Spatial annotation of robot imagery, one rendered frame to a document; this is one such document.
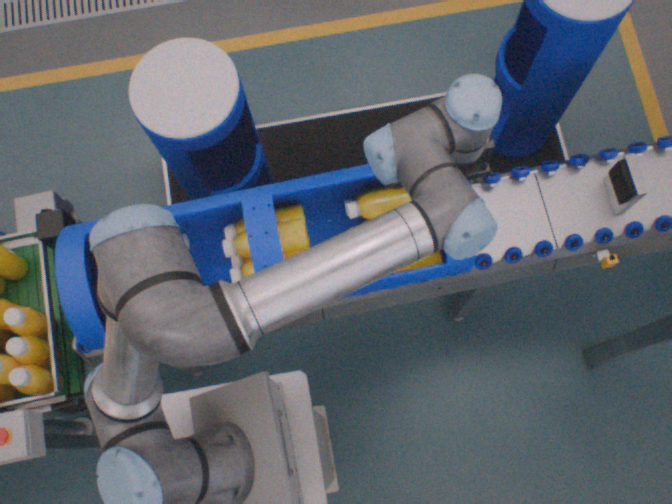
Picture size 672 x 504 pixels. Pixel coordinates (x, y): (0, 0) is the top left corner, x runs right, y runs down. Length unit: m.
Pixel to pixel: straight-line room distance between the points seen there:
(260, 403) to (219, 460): 0.12
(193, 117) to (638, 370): 1.83
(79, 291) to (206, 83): 0.63
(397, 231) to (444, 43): 2.27
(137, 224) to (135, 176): 2.04
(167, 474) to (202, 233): 0.71
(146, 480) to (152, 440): 0.07
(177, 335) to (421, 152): 0.39
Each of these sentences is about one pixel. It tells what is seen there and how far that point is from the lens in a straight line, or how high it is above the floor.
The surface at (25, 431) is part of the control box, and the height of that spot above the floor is 1.10.
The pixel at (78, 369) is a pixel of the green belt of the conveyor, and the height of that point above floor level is 0.88.
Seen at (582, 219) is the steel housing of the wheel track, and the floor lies 0.93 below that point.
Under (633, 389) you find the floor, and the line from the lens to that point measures 2.84.
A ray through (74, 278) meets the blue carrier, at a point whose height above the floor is 1.23.
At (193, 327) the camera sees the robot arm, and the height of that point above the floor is 1.82.
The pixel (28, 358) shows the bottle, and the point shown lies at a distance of 1.78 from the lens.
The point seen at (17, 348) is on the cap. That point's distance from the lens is 1.75.
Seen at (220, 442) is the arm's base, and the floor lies 1.35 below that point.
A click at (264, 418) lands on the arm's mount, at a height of 1.37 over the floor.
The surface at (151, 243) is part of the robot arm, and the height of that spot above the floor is 1.80.
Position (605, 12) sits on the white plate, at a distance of 2.03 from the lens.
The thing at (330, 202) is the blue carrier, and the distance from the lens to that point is 1.73.
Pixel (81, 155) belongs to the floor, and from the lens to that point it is 3.08.
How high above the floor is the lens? 2.65
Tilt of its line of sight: 75 degrees down
